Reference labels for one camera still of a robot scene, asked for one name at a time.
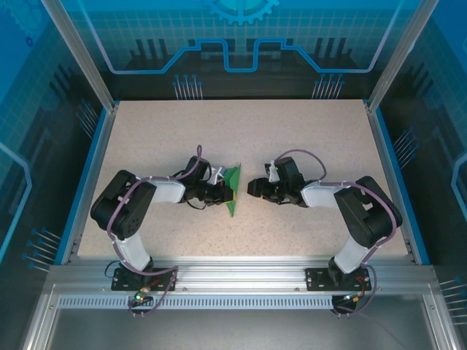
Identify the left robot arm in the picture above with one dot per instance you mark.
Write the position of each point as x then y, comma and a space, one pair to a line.
120, 208

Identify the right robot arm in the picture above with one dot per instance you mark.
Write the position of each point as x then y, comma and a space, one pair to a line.
368, 215

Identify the blue table edge strip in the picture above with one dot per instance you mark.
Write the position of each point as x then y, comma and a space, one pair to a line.
85, 182
398, 182

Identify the small connector with green light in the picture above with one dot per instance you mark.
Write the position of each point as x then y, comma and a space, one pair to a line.
140, 297

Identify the blue gear print backdrop panel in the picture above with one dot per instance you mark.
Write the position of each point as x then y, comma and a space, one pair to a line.
237, 22

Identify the blue circuit print side panel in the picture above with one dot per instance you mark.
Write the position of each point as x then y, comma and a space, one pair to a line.
438, 109
29, 109

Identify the wide aluminium base rail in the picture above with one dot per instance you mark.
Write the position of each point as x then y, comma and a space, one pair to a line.
237, 277

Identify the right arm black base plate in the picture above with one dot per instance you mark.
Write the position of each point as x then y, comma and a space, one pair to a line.
315, 280

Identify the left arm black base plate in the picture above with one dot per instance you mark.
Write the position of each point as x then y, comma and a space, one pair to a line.
168, 281

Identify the aluminium table side rail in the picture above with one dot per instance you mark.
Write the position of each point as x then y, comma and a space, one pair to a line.
390, 182
94, 182

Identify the aluminium frame post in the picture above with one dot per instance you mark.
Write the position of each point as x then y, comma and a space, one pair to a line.
84, 62
397, 62

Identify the aluminium tray frame rail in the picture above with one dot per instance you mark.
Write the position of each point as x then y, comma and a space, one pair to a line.
443, 324
38, 324

